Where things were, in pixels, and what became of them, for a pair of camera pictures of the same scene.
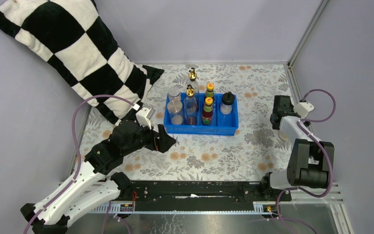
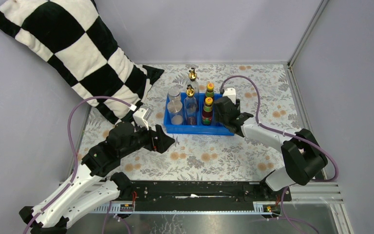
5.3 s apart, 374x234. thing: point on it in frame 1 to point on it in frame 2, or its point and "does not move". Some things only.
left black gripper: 165,141 does not move
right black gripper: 291,106 to 217,118
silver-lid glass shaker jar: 176,112 does not move
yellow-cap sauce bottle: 207,115 does not move
